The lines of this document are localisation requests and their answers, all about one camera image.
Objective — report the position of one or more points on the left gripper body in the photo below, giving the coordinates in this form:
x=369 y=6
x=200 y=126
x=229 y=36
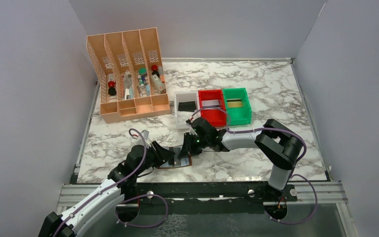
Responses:
x=150 y=160

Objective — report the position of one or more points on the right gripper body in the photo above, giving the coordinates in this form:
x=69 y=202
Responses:
x=203 y=142

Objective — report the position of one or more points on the brown leather card holder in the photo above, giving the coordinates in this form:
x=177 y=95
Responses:
x=170 y=164

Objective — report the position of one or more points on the red plastic bin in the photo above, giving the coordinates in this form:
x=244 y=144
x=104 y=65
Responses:
x=216 y=117

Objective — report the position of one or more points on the white plastic bin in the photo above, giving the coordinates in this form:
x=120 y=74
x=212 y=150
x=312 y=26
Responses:
x=182 y=117

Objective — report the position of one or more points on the green plastic bin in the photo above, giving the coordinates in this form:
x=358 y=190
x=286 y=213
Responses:
x=238 y=116

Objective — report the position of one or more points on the orange desk organizer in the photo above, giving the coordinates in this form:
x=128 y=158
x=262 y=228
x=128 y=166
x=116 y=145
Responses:
x=129 y=58

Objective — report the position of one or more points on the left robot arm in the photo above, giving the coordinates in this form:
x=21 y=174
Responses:
x=119 y=188

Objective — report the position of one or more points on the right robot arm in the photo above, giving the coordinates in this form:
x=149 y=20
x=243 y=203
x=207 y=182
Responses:
x=280 y=145

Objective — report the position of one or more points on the silver card in red bin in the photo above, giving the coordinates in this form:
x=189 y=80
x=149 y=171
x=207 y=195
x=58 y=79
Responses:
x=210 y=103

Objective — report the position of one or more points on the black card in white bin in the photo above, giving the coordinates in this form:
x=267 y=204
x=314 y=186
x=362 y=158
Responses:
x=189 y=106

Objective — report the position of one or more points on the gold card in green bin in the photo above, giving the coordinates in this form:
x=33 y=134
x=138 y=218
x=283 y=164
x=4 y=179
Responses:
x=236 y=103

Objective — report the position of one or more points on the red black stamp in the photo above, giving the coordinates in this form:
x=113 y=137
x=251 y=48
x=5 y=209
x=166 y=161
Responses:
x=112 y=88

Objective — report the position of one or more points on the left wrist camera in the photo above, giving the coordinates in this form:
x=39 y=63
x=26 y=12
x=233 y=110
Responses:
x=144 y=137

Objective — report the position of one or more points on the black mounting rail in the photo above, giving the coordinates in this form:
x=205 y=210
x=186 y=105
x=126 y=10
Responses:
x=224 y=197

